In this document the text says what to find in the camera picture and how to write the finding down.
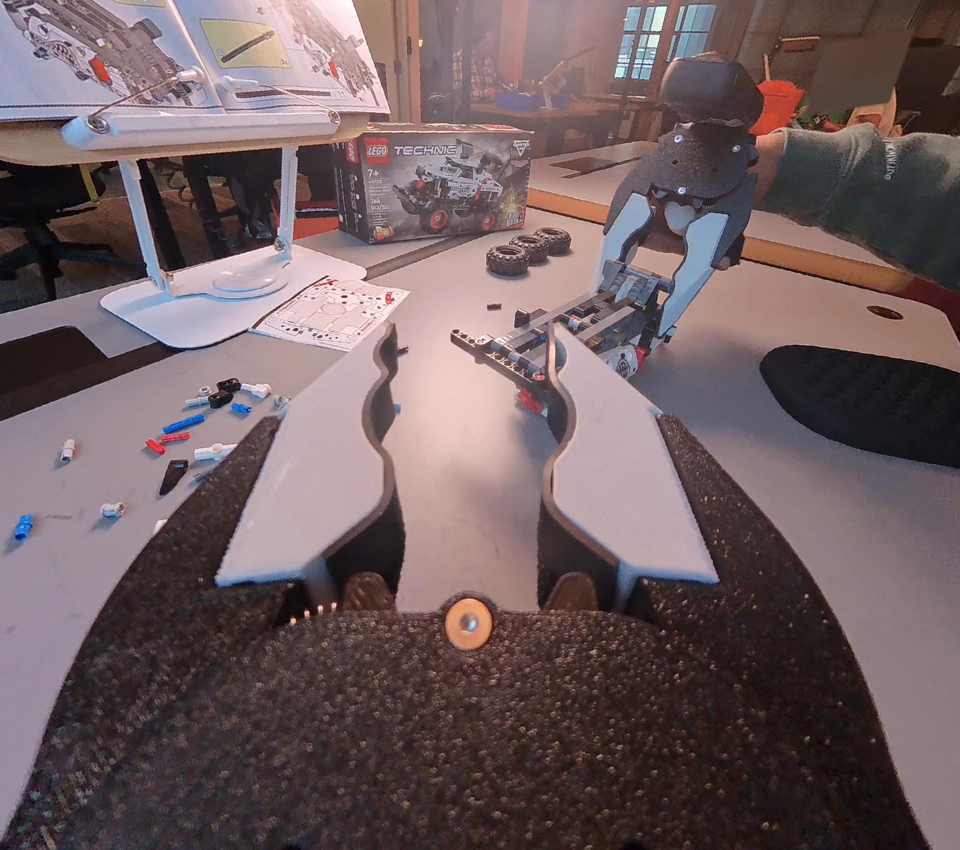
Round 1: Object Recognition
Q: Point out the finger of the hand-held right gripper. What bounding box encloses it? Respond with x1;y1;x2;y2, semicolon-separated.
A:
594;188;661;304
657;209;736;341

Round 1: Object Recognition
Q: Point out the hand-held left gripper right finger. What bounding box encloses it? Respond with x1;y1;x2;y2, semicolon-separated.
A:
537;323;721;589

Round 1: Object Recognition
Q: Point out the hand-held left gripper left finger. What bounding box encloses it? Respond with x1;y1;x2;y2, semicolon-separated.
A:
218;323;406;589

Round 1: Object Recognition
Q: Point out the toy vehicle chassis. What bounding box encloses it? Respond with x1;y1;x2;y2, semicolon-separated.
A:
450;263;679;413

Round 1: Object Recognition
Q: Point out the person's right forearm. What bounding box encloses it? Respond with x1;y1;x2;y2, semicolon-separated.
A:
765;120;960;293

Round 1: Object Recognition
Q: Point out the orange chair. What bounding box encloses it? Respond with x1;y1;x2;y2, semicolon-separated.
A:
750;78;805;134

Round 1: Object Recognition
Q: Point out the window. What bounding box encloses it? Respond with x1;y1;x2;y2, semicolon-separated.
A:
615;0;723;80

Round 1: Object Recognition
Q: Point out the pile of small building parts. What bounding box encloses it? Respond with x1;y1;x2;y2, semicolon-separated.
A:
8;374;294;545

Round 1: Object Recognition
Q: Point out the white sticker sheet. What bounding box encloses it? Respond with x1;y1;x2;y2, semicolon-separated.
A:
252;278;411;353

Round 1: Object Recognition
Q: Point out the toy truck cardboard box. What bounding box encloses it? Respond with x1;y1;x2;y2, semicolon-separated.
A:
333;123;535;245

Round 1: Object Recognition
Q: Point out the white book stand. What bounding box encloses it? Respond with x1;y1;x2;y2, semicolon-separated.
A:
60;101;385;304

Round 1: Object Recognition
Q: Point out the open instruction book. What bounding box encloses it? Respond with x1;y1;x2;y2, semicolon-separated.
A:
0;0;391;125

